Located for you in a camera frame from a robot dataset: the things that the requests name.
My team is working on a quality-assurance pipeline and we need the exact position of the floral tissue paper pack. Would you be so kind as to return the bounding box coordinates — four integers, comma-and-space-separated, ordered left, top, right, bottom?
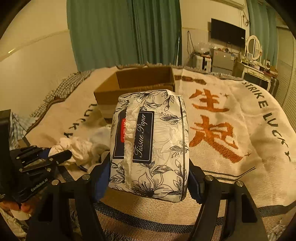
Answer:
109, 89, 189, 202

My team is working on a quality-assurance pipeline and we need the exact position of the person's hand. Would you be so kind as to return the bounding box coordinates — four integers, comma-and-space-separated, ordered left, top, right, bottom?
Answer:
1, 197, 40, 214

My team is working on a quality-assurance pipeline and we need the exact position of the white crumpled socks pile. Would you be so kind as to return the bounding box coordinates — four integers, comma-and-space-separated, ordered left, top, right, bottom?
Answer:
49, 125, 111, 169

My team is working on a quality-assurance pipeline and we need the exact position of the checkered bed sheet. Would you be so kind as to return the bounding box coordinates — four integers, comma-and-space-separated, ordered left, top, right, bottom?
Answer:
9, 70, 92, 150

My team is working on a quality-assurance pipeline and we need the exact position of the cream blanket with orange characters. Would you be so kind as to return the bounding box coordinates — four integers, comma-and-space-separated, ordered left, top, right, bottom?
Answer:
26, 67, 295, 240

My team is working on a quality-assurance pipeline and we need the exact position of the brown cardboard box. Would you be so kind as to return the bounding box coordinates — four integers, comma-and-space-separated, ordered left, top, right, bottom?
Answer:
94, 66, 175, 119

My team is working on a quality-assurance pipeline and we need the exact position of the green curtain centre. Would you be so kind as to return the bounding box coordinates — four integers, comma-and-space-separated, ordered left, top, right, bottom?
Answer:
67, 1, 182, 71

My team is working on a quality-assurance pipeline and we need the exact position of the green curtain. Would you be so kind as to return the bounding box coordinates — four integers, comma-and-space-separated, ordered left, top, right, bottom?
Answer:
67, 1, 182, 71
246, 1, 278, 66

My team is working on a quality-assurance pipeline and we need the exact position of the white dressing table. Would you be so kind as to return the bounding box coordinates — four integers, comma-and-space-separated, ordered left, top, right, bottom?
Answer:
232, 61, 279, 93

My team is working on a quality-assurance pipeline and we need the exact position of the grey mini fridge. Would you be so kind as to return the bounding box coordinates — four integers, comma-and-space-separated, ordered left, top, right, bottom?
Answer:
212, 50, 234, 75

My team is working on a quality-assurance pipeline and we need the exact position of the white small cabinet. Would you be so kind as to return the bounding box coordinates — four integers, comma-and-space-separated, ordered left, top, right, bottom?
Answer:
192, 55, 212, 73

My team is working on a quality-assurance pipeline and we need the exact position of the white oval vanity mirror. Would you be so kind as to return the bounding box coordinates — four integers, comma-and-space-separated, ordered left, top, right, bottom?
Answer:
245, 35, 262, 61

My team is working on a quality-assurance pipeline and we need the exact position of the green curtain right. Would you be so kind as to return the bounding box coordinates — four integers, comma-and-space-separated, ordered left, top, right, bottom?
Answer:
246, 1, 278, 66

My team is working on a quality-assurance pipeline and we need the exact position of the black wall television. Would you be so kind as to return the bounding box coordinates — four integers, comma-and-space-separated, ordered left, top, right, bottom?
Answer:
211, 19, 246, 48

